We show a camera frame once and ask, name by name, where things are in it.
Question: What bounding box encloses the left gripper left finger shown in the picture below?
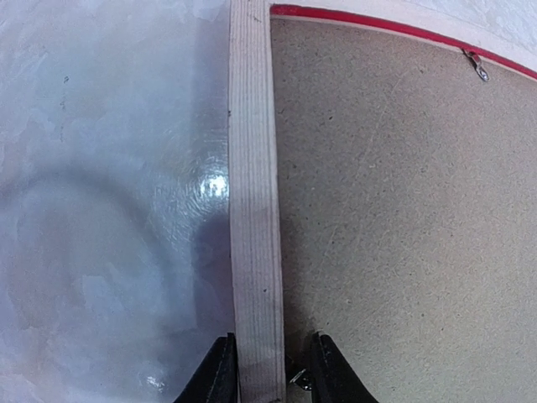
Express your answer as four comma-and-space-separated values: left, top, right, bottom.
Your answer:
174, 332, 237, 403

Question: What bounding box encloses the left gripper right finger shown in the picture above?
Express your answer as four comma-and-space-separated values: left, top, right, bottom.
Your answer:
310, 332, 378, 403

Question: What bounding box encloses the brown backing board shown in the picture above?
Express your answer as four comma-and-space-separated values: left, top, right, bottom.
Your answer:
271, 19, 536, 402

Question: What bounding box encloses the wooden red photo frame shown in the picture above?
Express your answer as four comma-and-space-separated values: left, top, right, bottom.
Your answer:
228, 1, 536, 402

